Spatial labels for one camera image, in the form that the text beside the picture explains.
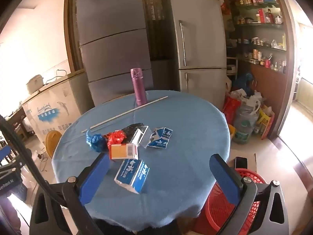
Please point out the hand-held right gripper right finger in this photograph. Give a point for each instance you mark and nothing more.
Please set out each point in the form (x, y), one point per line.
(225, 178)

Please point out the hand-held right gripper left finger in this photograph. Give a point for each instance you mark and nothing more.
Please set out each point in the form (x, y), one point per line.
(95, 178)

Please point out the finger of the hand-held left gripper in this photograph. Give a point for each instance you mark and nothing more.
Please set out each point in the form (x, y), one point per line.
(5, 154)
(9, 166)

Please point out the red plastic basket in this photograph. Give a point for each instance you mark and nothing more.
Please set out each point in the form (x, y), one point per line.
(220, 208)

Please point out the blue plastic bag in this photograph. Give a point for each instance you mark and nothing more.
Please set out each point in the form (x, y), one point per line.
(96, 142)

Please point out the orange wrapper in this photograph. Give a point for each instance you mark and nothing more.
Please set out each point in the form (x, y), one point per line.
(119, 151)

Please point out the blue white carton box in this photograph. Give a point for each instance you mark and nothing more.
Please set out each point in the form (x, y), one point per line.
(132, 173)

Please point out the red plastic bag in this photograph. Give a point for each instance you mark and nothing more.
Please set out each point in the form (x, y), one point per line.
(116, 137)

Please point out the black plastic bag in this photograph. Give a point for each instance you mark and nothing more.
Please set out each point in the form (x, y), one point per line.
(129, 129)

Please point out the silver box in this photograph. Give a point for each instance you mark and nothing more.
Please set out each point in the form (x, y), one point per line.
(139, 135)

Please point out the blue white carton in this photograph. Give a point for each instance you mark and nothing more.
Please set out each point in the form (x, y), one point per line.
(160, 139)

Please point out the black rectangular object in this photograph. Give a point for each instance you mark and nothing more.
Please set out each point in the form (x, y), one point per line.
(241, 162)

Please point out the dark wooden side table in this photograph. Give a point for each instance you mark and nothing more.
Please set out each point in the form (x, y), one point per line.
(16, 122)

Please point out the yellow round fan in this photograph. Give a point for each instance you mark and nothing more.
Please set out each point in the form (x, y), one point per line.
(53, 143)

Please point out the clear water jug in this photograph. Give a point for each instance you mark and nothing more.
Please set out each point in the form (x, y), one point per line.
(244, 129)

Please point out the blue tablecloth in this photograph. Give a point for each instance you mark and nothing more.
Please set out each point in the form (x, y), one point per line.
(183, 139)

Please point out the red shopping bag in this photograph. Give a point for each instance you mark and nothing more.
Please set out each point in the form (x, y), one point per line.
(231, 110)

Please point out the yellow red box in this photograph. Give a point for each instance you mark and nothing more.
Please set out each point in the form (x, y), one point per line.
(266, 122)

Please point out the white chest freezer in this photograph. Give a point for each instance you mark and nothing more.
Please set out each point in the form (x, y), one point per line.
(53, 102)

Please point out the long white plastic strip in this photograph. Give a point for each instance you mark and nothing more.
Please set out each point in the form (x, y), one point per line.
(127, 112)

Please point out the white rice cooker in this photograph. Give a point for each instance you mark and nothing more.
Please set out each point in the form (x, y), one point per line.
(34, 84)

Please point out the white plastic bags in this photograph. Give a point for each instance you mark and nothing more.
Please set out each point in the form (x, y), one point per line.
(249, 102)

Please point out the large dark blue bag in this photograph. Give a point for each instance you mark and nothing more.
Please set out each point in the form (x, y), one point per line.
(243, 83)

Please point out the purple thermos bottle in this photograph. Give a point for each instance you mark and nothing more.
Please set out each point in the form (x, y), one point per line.
(139, 88)

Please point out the brown wooden shelf cabinet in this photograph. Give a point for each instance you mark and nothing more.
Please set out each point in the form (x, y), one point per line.
(269, 85)

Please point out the silver two-door refrigerator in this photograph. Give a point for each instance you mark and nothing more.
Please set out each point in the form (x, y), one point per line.
(200, 41)

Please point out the grey three-door refrigerator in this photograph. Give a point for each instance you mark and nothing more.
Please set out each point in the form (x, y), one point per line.
(112, 29)

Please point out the assorted shelf bottles and boxes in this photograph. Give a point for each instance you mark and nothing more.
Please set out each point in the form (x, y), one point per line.
(259, 17)

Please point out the brown wooden door frame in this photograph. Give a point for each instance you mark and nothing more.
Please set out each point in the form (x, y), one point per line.
(71, 29)

